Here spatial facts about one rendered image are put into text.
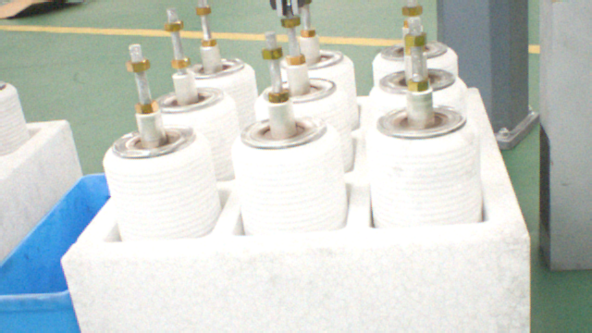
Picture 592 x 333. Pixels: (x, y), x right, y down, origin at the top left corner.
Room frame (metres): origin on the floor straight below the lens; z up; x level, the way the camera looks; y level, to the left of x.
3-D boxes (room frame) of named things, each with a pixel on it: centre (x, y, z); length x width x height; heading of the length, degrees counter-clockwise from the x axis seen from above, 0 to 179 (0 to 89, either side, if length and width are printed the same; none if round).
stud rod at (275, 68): (0.60, 0.01, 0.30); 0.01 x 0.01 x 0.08; 85
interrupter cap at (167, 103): (0.74, 0.11, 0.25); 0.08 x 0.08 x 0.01
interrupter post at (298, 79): (0.72, -0.01, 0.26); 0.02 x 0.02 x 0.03
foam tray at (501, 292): (0.72, -0.01, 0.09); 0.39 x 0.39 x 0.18; 80
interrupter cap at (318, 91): (0.72, -0.01, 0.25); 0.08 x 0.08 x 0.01
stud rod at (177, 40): (0.74, 0.11, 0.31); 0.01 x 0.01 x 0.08; 78
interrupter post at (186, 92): (0.74, 0.11, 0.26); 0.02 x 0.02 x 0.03
